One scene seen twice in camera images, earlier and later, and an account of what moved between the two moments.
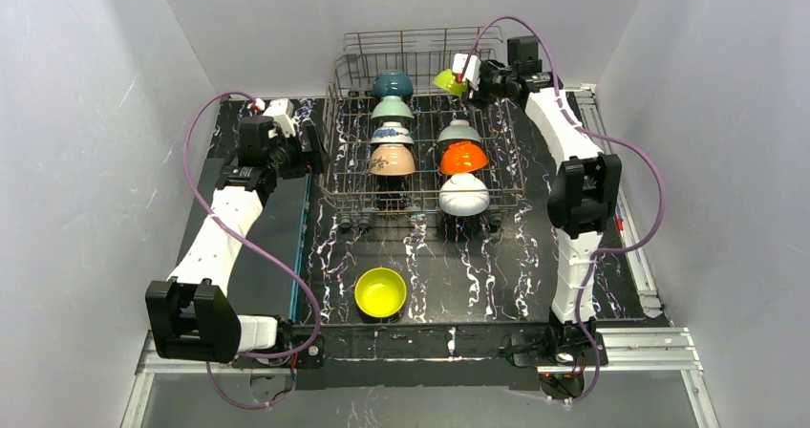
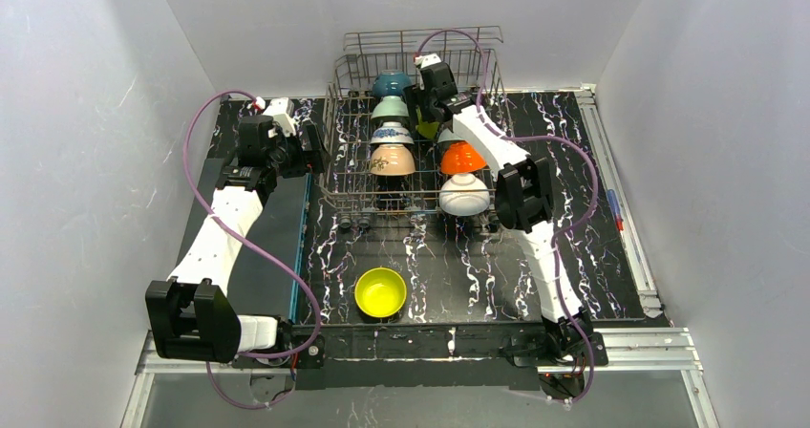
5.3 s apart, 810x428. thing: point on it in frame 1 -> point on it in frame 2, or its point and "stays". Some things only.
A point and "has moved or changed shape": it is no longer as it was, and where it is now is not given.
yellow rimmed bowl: (380, 292) stays
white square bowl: (445, 79) has moved or changed shape
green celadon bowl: (392, 105) stays
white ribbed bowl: (464, 195) stays
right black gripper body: (483, 79) -> (418, 105)
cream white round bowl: (392, 159) stays
